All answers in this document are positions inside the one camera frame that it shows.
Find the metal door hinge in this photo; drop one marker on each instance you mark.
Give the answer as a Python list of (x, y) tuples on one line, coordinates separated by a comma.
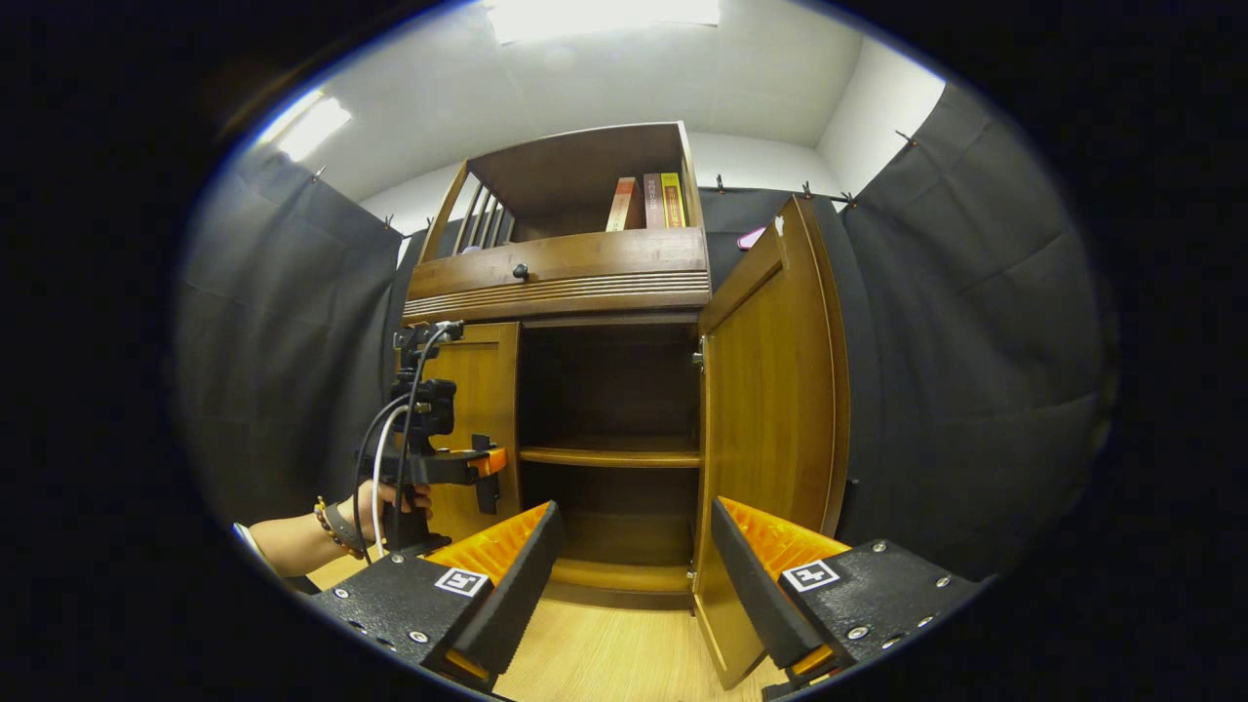
[(699, 356)]

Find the wooden double-door shoe cabinet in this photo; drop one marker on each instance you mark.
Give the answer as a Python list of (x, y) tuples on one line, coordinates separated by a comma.
[(585, 263)]

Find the wooden cabinet inner shelf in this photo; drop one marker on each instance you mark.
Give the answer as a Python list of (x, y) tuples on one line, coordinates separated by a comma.
[(609, 455)]

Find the orange-red book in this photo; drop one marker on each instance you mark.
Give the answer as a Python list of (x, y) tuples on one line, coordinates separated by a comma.
[(624, 205)]

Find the wooden shoe cabinet door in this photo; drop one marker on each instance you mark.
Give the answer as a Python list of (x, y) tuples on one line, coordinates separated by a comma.
[(483, 380), (770, 409)]

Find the large ceiling light panel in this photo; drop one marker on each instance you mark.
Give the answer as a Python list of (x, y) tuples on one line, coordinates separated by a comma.
[(604, 15)]

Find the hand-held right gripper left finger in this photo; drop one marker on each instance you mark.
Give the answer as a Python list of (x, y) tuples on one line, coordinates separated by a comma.
[(517, 585)]

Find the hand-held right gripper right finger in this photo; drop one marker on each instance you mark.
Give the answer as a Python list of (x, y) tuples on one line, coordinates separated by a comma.
[(756, 585)]

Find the wooden cabinet drawer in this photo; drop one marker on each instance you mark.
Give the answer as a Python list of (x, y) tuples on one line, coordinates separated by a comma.
[(604, 258)]

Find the brown book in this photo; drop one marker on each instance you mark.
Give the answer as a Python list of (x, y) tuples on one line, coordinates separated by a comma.
[(654, 202)]

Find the small ceiling light panel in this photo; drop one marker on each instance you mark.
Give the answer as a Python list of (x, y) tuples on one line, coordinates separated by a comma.
[(310, 127)]

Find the yellow book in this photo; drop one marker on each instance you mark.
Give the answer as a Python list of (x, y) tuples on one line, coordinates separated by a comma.
[(673, 200)]

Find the black backdrop cloth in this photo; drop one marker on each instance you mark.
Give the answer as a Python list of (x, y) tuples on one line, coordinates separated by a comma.
[(975, 341)]

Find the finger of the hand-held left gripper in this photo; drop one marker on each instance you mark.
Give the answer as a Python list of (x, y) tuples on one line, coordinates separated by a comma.
[(494, 461)]

